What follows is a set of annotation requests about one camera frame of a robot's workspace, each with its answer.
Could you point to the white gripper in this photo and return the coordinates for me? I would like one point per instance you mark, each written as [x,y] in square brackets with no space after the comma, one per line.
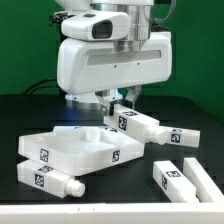
[85,67]

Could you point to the white square desk top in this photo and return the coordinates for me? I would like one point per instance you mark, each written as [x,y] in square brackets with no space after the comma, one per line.
[80,151]

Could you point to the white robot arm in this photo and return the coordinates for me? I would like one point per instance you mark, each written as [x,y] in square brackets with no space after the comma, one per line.
[139,12]

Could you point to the white flat base tag plate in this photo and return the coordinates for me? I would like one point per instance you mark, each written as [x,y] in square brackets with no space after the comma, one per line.
[61,128]

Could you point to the white L-shaped fence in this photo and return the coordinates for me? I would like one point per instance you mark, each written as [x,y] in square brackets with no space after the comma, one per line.
[104,213]

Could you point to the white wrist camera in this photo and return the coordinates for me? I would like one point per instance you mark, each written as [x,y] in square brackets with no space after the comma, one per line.
[96,26]

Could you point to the black camera on stand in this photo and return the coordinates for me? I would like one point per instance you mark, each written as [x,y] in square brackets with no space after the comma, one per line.
[57,18]

